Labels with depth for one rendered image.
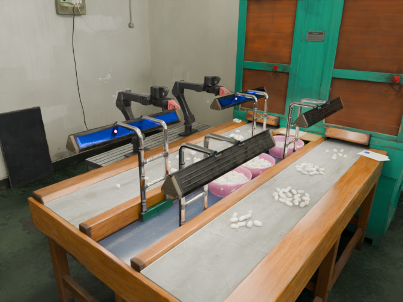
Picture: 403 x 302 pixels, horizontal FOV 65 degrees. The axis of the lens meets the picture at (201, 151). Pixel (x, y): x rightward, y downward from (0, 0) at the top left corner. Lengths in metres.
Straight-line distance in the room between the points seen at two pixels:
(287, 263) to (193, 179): 0.45
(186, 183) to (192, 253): 0.35
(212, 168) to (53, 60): 2.86
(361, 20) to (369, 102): 0.54
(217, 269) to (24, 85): 2.85
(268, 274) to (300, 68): 1.76
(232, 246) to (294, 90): 1.60
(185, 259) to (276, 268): 0.32
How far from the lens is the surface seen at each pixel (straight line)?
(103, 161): 2.24
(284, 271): 1.17
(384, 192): 2.62
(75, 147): 1.36
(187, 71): 4.19
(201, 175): 1.02
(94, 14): 4.00
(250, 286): 1.09
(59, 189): 1.73
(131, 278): 1.19
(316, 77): 2.52
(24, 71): 3.57
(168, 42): 4.36
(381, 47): 2.41
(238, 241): 1.30
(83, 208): 1.57
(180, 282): 1.13
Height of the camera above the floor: 1.52
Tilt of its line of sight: 21 degrees down
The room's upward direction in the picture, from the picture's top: 1 degrees clockwise
